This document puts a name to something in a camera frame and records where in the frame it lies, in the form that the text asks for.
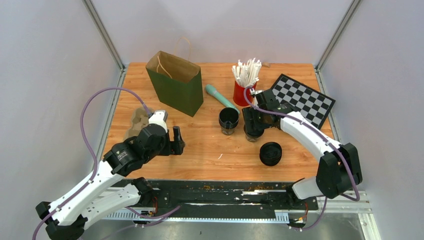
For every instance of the red cup holder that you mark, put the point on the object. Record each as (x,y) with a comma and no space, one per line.
(238,95)

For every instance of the green paper bag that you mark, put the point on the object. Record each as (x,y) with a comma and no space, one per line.
(177,81)

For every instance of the grey cardboard cup carrier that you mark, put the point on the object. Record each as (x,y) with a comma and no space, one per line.
(139,120)

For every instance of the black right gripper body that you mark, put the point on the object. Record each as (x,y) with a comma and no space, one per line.
(256,115)

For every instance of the black white chessboard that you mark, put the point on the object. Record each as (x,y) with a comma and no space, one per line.
(312,104)

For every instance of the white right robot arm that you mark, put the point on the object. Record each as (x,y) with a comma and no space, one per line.
(339,170)

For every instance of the stack of black cups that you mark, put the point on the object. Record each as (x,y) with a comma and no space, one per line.
(228,120)

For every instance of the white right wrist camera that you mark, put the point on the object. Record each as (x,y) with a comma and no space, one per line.
(253,93)

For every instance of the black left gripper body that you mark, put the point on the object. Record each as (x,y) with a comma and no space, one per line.
(167,147)

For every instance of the teal handheld massager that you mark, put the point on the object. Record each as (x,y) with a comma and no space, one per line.
(211,90)

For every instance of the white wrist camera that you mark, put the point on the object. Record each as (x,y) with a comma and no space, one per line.
(253,93)
(159,117)

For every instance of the white wrapped straws bundle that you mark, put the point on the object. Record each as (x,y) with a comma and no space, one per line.
(247,74)

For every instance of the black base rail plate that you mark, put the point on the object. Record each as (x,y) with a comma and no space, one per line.
(224,200)

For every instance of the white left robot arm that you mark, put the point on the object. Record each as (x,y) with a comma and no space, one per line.
(68,217)

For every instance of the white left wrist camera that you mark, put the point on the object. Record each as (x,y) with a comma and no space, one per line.
(159,117)

